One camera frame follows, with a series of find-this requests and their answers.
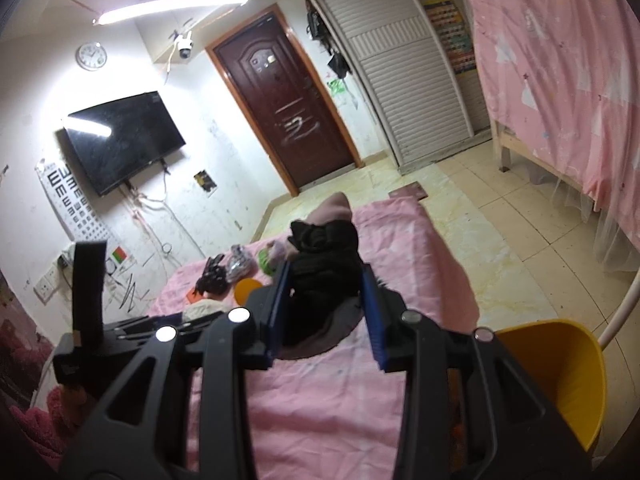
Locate white wall socket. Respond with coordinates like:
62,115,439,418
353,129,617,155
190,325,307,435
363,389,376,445
34,264,62,304

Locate yellow trash bin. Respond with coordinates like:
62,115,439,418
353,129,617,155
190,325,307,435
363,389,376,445
497,318,606,453

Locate wooden bed frame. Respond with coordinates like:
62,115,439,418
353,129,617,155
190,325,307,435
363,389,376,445
490,119,601,221

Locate round wall clock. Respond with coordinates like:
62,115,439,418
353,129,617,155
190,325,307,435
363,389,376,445
75,41,107,72

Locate black plastic bag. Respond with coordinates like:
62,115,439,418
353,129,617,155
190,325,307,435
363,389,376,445
194,254,229,297

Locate dark brown door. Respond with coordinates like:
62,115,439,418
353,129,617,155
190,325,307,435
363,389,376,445
206,4,363,196

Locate orange cardboard box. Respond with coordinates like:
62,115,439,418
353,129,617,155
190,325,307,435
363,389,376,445
186,288,203,304

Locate colourful wall chart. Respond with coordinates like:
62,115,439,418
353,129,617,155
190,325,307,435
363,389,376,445
423,0,476,75

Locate small orange plastic cup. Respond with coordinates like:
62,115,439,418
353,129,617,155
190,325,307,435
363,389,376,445
233,278,264,307

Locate white metal chair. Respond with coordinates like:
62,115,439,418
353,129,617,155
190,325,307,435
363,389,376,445
598,270,640,350

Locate brown floor scale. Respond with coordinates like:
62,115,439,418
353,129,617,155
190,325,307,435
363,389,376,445
388,181,428,202

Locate wall mounted black television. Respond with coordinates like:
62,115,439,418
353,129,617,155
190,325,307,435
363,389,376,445
63,91,186,196

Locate small wall picture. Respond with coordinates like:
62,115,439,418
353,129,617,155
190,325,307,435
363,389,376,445
194,170,217,196

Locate pink tablecloth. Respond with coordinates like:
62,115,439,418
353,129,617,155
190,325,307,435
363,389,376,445
146,196,482,480

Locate black hanging bag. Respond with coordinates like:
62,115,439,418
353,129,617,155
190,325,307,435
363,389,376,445
328,52,350,79

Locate pink patterned bed curtain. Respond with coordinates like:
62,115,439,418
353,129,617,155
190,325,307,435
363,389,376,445
468,0,639,243

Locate black and pink cloth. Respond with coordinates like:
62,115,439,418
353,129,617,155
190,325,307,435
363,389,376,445
278,192,363,361

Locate white louvered wardrobe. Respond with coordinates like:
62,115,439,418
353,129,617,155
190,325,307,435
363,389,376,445
314,0,490,174

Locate pink fleece sleeve forearm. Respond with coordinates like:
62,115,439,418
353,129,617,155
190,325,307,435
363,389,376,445
9,385,96,471

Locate fluorescent ceiling light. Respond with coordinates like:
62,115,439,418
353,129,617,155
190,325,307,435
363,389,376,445
92,0,248,26

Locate crumpled printed plastic wrapper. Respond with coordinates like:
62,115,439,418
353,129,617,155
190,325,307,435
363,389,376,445
226,245,257,284

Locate white security camera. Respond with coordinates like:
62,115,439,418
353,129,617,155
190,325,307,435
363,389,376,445
168,30,194,60

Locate eye chart poster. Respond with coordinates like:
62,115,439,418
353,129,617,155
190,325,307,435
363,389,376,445
36,159,114,242

